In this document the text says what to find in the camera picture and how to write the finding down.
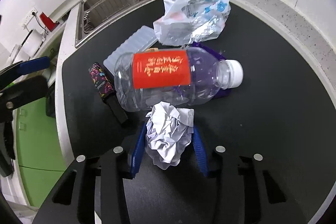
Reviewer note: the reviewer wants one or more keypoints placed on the wire sink basket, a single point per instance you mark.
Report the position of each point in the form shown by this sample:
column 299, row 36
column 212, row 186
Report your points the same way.
column 96, row 12

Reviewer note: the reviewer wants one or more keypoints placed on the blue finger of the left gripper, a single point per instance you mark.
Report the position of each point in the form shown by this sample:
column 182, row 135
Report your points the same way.
column 34, row 65
column 23, row 93

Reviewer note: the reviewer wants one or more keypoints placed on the black colourful patterned tube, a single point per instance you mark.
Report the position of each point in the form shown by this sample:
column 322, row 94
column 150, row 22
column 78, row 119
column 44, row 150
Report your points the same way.
column 106, row 91

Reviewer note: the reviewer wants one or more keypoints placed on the clear ribbed plastic lid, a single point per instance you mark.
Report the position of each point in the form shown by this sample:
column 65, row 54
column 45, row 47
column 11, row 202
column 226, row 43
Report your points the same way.
column 140, row 41

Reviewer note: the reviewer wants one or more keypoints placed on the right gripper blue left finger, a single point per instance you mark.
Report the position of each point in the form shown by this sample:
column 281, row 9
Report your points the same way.
column 136, row 149

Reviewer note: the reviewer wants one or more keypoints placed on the red kettle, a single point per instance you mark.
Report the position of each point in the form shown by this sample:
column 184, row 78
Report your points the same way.
column 49, row 23

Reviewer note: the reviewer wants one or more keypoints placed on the white plastic bag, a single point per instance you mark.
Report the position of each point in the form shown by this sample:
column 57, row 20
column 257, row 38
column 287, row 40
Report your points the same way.
column 188, row 21

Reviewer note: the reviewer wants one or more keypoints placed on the clear bottle red label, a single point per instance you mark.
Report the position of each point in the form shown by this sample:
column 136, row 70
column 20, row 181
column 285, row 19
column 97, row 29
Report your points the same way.
column 144, row 79

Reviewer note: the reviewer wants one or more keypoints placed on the purple drawstring pouch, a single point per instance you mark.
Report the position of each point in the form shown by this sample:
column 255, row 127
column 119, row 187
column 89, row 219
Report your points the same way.
column 204, row 71

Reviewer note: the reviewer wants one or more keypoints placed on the white paper ball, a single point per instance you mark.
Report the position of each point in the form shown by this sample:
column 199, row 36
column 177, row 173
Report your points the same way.
column 169, row 132

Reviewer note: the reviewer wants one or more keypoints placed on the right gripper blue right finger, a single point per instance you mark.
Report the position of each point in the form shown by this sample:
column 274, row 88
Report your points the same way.
column 200, row 152

